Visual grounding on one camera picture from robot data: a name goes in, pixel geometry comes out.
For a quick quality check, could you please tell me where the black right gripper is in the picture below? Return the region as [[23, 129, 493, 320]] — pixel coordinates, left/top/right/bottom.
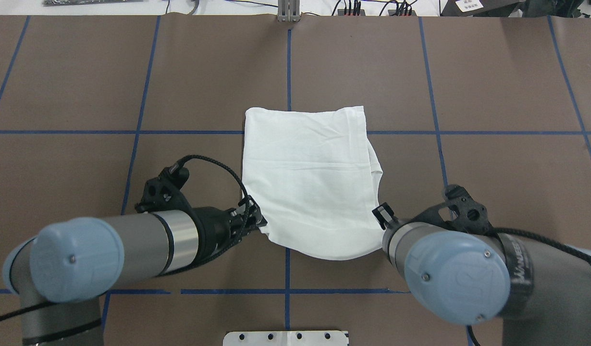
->
[[372, 202, 410, 241]]

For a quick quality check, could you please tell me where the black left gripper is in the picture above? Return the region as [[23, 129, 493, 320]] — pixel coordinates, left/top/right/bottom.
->
[[195, 195, 267, 262]]

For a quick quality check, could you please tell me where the white long-sleeve printed T-shirt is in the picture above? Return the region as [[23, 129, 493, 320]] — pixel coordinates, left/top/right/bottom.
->
[[242, 106, 383, 261]]

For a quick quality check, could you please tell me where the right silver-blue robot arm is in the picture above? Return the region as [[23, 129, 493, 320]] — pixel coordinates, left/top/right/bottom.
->
[[372, 203, 591, 346]]

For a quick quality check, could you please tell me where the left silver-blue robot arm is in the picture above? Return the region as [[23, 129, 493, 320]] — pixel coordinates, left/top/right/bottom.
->
[[0, 197, 267, 346]]

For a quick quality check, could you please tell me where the lower black orange adapter box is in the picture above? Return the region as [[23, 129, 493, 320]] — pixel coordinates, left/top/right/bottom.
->
[[386, 0, 417, 17]]

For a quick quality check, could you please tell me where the black orange adapter box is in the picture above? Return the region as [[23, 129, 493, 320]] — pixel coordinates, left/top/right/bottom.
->
[[386, 0, 417, 17], [332, 0, 365, 17]]

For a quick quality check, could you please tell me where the upper black orange adapter box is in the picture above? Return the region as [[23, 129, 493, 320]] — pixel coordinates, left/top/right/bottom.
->
[[332, 0, 365, 17]]

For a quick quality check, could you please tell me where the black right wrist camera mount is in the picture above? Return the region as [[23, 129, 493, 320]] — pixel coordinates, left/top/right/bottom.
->
[[411, 185, 493, 236]]

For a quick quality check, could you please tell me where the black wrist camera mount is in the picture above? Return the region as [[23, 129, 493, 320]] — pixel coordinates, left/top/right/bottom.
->
[[135, 163, 192, 214], [411, 185, 493, 236]]

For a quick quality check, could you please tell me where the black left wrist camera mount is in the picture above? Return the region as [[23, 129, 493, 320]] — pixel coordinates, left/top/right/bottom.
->
[[135, 163, 192, 214]]

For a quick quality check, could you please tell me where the aluminium frame post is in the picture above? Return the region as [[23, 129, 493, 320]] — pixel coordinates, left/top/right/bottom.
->
[[277, 0, 301, 23]]

